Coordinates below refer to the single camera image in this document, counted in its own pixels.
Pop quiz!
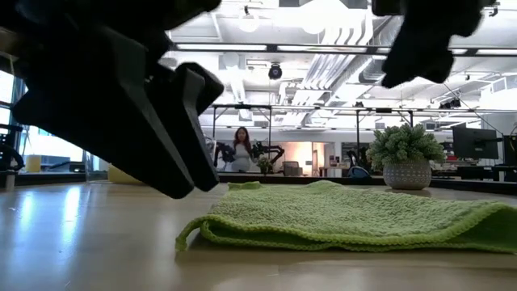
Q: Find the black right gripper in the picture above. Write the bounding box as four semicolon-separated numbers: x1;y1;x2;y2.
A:
371;0;497;90

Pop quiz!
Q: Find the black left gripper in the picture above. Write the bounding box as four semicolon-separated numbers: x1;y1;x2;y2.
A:
0;15;195;200

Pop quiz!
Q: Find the yellow microfiber towel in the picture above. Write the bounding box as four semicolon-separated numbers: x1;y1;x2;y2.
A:
107;164;145;187

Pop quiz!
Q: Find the light green microfiber towel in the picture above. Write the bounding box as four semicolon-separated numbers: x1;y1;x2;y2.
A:
174;179;517;255

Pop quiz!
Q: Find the clear plastic basket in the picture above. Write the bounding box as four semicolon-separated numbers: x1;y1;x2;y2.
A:
82;150;111;182

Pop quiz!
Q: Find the person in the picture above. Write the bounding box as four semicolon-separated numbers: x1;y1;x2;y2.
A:
231;126;256;173

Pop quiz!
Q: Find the large glass window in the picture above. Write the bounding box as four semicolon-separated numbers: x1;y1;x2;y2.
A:
0;70;100;173

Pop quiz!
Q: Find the small background plant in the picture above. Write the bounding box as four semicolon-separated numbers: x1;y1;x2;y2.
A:
256;155;275;176

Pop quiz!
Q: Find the large black computer monitor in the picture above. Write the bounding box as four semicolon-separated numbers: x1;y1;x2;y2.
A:
451;125;500;160

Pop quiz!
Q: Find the yellow bin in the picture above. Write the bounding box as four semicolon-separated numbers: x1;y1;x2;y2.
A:
24;154;43;174

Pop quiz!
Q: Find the artificial potted plant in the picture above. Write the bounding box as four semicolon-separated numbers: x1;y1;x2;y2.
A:
364;122;448;191

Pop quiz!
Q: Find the grey background pot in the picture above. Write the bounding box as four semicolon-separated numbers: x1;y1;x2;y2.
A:
281;160;304;177

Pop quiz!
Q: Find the black office chair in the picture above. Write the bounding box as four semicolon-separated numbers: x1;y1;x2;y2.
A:
0;123;24;192

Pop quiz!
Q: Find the blue background chair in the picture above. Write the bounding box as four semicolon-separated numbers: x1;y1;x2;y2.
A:
347;165;371;179

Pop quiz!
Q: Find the black ceiling camera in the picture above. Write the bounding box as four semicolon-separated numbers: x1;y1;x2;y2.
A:
267;62;284;81

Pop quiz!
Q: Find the black aluminium table frame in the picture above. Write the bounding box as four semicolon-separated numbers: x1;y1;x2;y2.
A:
0;171;517;196

